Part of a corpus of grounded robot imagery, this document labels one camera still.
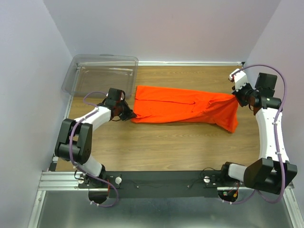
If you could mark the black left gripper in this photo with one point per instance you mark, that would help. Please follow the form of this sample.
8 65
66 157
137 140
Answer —
129 113

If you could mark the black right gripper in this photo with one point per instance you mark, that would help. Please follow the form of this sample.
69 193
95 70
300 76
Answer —
237 93

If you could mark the orange t shirt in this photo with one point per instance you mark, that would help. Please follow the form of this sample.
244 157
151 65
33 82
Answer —
167 105

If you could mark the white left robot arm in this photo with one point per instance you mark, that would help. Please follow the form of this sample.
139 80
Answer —
74 142

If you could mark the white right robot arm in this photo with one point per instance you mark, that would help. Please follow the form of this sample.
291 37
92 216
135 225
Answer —
272 172

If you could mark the clear plastic bin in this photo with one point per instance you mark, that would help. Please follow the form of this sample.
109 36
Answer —
88 73

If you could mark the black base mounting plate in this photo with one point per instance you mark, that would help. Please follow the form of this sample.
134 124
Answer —
162 184

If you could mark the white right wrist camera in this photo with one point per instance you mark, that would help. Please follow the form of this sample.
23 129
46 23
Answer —
239 78

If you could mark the aluminium frame rail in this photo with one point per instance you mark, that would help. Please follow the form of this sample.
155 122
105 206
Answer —
58 181

